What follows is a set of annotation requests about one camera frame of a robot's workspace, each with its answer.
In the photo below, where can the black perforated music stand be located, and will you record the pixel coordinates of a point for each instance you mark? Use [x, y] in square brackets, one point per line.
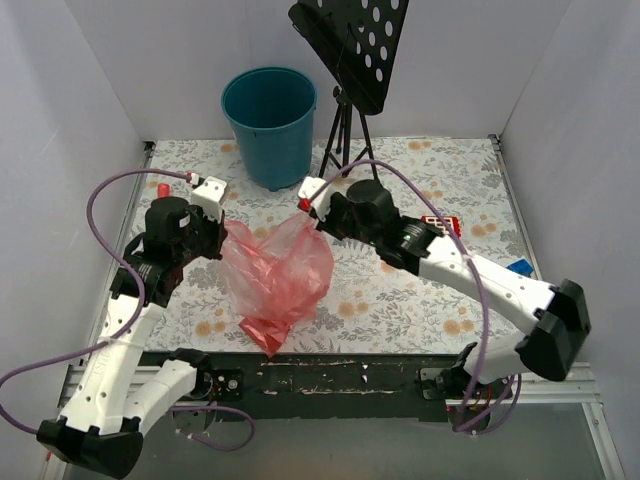
[357, 42]

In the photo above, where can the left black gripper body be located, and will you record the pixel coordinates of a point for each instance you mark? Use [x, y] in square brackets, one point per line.
[215, 236]

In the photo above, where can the floral patterned table mat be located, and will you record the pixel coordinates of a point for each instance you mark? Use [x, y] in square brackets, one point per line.
[370, 306]

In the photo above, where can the red toy calculator block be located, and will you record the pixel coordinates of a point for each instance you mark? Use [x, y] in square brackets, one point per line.
[444, 225]

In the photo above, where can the teal plastic trash bin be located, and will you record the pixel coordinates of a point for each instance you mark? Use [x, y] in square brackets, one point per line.
[271, 113]

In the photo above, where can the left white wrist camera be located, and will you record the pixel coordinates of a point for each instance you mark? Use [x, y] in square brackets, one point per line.
[209, 194]

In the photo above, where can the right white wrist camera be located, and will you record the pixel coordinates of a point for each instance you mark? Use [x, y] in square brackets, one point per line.
[314, 197]

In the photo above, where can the red plastic trash bag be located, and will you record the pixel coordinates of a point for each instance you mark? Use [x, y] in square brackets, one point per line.
[277, 281]

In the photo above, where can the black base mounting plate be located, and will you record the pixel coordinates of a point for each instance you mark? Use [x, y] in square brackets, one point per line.
[322, 386]

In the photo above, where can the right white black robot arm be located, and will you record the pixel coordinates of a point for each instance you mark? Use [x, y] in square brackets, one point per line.
[552, 321]

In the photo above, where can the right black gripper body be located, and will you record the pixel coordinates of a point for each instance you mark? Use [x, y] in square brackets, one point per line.
[328, 218]

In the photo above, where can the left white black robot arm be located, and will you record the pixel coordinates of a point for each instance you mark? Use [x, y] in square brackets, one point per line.
[102, 426]

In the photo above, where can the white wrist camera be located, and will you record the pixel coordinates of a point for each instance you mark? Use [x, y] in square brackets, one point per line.
[314, 197]
[209, 194]

